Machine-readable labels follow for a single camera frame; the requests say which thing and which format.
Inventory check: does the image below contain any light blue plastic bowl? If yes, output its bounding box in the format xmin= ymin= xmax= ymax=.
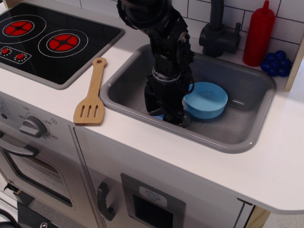
xmin=183 ymin=82 xmax=228 ymax=120

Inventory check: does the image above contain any grey oven knob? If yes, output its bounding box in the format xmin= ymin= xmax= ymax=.
xmin=19 ymin=116 xmax=47 ymax=138

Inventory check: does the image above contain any blue toy grape bunch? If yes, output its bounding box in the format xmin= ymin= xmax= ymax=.
xmin=260 ymin=50 xmax=292 ymax=77

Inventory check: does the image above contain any black toy stove top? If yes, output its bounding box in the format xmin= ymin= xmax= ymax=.
xmin=0 ymin=3 xmax=124 ymax=90

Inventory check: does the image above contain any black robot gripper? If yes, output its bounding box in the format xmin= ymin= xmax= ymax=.
xmin=144 ymin=73 xmax=190 ymax=126

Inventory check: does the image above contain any grey oven door handle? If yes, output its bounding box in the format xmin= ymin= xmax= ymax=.
xmin=0 ymin=132 xmax=39 ymax=158

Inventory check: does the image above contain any blue and grey toy spoon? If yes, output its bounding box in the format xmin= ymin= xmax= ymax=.
xmin=153 ymin=111 xmax=191 ymax=128

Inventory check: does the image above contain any wooden slotted spatula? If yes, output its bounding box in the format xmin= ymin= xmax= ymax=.
xmin=73 ymin=57 xmax=107 ymax=126

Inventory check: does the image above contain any grey cabinet door handle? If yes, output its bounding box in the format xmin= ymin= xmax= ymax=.
xmin=97 ymin=182 xmax=115 ymax=221

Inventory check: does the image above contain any grey dispenser panel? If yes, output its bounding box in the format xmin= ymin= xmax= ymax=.
xmin=121 ymin=173 xmax=186 ymax=228

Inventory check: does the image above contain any toy oven door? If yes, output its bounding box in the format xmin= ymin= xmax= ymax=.
xmin=0 ymin=93 xmax=98 ymax=228

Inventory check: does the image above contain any dark grey toy faucet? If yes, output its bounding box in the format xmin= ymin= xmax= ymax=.
xmin=199 ymin=0 xmax=241 ymax=57

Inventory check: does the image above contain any red squeeze bottle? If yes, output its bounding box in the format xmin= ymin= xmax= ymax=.
xmin=243 ymin=0 xmax=276 ymax=67

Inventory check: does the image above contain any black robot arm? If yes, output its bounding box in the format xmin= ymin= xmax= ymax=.
xmin=117 ymin=0 xmax=194 ymax=126

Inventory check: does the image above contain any grey toy sink basin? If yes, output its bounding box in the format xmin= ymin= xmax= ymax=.
xmin=100 ymin=45 xmax=276 ymax=153

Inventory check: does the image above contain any wooden side post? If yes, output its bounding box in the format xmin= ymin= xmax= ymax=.
xmin=285 ymin=36 xmax=304 ymax=92

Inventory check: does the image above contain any black cable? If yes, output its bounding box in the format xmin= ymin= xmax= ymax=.
xmin=0 ymin=208 xmax=22 ymax=228

